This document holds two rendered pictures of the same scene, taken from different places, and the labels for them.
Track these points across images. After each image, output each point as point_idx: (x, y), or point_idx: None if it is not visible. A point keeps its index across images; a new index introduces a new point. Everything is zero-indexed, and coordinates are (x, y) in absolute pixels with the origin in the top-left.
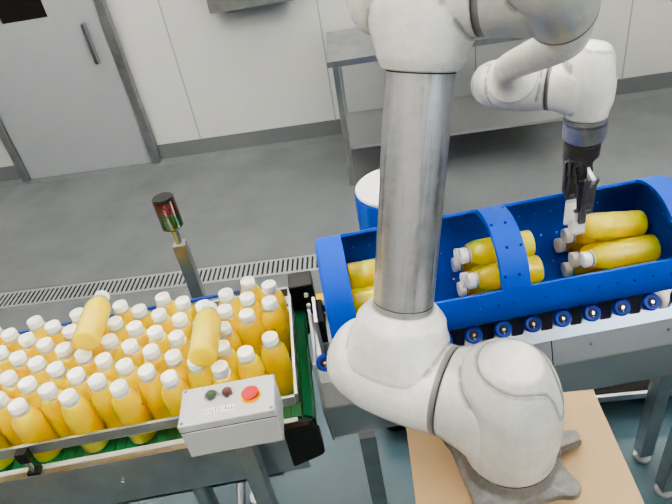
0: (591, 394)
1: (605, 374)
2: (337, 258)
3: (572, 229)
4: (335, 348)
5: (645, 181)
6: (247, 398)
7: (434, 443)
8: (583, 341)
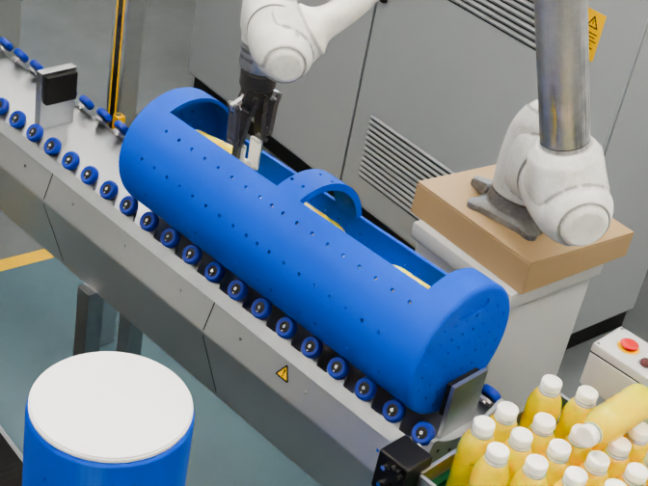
0: (423, 181)
1: None
2: (473, 272)
3: (257, 164)
4: (607, 198)
5: (182, 103)
6: (635, 341)
7: (540, 244)
8: None
